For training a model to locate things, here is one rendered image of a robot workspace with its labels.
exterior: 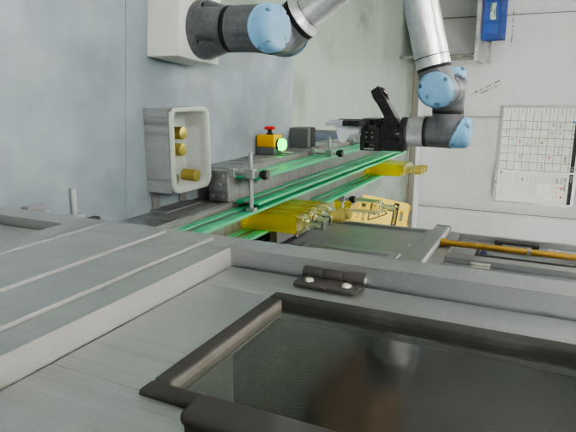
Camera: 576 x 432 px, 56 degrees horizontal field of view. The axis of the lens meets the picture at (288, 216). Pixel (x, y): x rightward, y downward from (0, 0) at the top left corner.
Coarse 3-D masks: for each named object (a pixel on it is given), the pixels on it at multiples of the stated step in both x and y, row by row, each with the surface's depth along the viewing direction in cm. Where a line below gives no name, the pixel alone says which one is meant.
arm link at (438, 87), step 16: (416, 0) 116; (432, 0) 116; (416, 16) 117; (432, 16) 116; (416, 32) 118; (432, 32) 117; (416, 48) 119; (432, 48) 117; (416, 64) 121; (432, 64) 117; (448, 64) 118; (432, 80) 116; (448, 80) 115; (432, 96) 117; (448, 96) 116
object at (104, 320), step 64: (0, 256) 52; (64, 256) 52; (128, 256) 52; (192, 256) 52; (256, 256) 54; (320, 256) 52; (0, 320) 38; (64, 320) 38; (128, 320) 42; (192, 320) 42; (256, 320) 42; (320, 320) 43; (384, 320) 42; (448, 320) 42; (512, 320) 42; (0, 384) 33; (64, 384) 33; (128, 384) 33; (192, 384) 33; (256, 384) 33; (320, 384) 33; (384, 384) 33; (448, 384) 33; (512, 384) 34
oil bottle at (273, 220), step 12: (252, 216) 165; (264, 216) 163; (276, 216) 161; (288, 216) 159; (300, 216) 158; (252, 228) 166; (264, 228) 164; (276, 228) 162; (288, 228) 160; (300, 228) 158
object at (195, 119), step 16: (176, 112) 146; (192, 112) 153; (208, 112) 152; (192, 128) 155; (208, 128) 153; (192, 144) 156; (208, 144) 154; (176, 160) 153; (192, 160) 157; (208, 160) 155; (176, 176) 142; (208, 176) 156; (176, 192) 144
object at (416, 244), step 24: (264, 240) 200; (288, 240) 202; (312, 240) 202; (336, 240) 202; (360, 240) 202; (384, 240) 202; (408, 240) 202; (432, 240) 190; (456, 240) 201; (480, 240) 204; (504, 240) 201; (528, 240) 198; (456, 264) 176; (480, 264) 174; (504, 264) 171; (528, 264) 171; (552, 264) 176
